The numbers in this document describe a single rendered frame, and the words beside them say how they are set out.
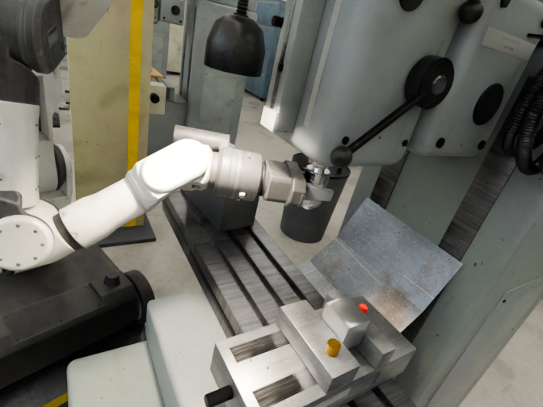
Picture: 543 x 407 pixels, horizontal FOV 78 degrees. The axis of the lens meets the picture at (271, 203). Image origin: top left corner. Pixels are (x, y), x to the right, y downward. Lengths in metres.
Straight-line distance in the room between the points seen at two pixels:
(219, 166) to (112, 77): 1.69
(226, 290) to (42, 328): 0.61
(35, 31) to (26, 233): 0.26
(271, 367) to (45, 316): 0.82
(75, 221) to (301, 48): 0.41
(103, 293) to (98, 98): 1.28
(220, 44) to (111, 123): 1.89
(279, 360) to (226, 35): 0.48
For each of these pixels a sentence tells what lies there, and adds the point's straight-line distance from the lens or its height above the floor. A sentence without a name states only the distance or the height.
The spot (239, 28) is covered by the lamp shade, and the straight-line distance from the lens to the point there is 0.42.
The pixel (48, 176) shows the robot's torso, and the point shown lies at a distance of 1.06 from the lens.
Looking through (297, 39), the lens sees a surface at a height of 1.47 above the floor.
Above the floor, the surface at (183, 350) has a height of 0.86.
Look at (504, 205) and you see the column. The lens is 0.85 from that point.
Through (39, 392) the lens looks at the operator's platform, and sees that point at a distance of 1.33.
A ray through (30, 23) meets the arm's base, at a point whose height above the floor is 1.42.
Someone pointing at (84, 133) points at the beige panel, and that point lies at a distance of 2.29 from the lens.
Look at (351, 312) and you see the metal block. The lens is 0.62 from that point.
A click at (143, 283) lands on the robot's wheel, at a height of 0.59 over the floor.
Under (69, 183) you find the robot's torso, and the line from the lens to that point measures 1.11.
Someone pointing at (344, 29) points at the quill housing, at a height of 1.49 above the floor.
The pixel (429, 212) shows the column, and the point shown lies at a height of 1.16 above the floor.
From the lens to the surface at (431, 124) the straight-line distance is 0.61.
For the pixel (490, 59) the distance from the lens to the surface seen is 0.65.
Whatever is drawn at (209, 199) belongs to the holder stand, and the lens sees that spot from 1.00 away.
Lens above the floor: 1.47
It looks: 27 degrees down
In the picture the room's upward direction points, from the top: 14 degrees clockwise
